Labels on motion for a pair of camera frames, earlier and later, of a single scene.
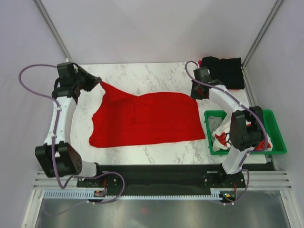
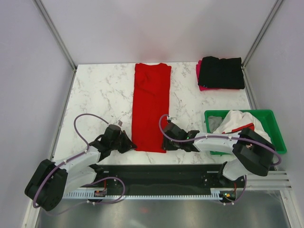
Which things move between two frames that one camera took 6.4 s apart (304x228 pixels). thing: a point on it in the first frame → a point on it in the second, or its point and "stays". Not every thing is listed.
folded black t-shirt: (228, 71) stays
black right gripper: (194, 95) → (166, 146)
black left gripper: (93, 81) → (128, 144)
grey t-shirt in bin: (214, 121) stays
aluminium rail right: (267, 180) stays
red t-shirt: (122, 119) → (151, 101)
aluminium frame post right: (258, 41) stays
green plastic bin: (273, 129) stays
